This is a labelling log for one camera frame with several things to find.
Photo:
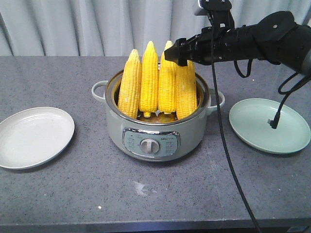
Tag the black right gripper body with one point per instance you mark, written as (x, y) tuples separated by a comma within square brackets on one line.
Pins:
[(207, 47)]

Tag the white plate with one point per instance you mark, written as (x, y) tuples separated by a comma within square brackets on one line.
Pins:
[(34, 136)]

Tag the green electric cooking pot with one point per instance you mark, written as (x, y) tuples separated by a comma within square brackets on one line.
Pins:
[(155, 142)]

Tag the yellow corn cob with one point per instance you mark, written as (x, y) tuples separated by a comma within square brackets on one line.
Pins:
[(149, 81), (166, 86), (186, 100), (130, 85)]

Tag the grey curtain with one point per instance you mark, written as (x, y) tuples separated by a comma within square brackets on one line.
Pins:
[(93, 27)]

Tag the light green plate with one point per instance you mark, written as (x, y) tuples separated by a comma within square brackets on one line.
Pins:
[(250, 120)]

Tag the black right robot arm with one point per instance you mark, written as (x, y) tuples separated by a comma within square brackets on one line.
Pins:
[(276, 39)]

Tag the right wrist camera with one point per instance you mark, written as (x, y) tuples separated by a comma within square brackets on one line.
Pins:
[(217, 11)]

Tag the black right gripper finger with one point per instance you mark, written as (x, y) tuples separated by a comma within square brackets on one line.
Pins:
[(176, 53)]

